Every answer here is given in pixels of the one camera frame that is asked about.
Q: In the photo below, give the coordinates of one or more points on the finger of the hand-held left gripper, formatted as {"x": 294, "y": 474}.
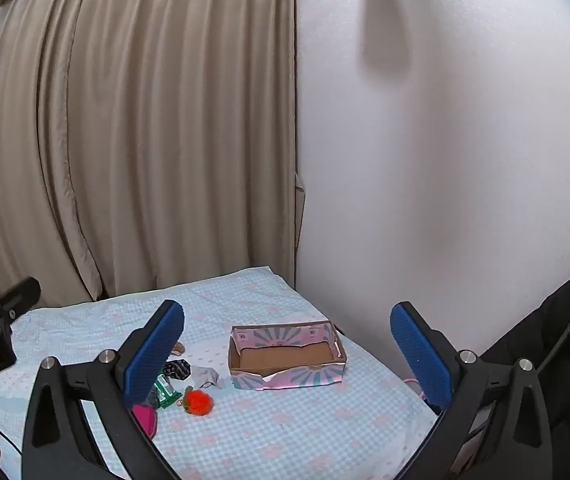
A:
{"x": 17, "y": 296}

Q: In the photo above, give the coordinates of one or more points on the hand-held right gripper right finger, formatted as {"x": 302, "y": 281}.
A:
{"x": 420, "y": 355}

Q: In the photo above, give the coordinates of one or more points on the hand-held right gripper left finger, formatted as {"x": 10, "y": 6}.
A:
{"x": 152, "y": 350}

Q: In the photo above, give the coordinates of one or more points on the green tissue packet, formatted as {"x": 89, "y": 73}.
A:
{"x": 167, "y": 391}

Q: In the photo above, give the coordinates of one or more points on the grey white sock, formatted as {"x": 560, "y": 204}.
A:
{"x": 207, "y": 377}

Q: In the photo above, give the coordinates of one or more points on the pink pouch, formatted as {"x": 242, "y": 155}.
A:
{"x": 145, "y": 419}

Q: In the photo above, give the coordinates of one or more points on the orange fluffy pompom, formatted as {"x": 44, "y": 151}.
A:
{"x": 199, "y": 402}

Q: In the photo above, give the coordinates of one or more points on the patterned cardboard box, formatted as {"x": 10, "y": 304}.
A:
{"x": 285, "y": 357}

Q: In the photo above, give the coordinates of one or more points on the brown small toy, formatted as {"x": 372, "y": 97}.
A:
{"x": 179, "y": 348}

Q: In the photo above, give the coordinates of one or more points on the black patterned hair scrunchie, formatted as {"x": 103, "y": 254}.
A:
{"x": 177, "y": 369}

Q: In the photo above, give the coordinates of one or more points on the blue checked bed sheet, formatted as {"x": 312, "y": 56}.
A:
{"x": 275, "y": 425}

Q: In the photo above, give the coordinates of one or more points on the beige curtain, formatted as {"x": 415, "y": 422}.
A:
{"x": 140, "y": 135}

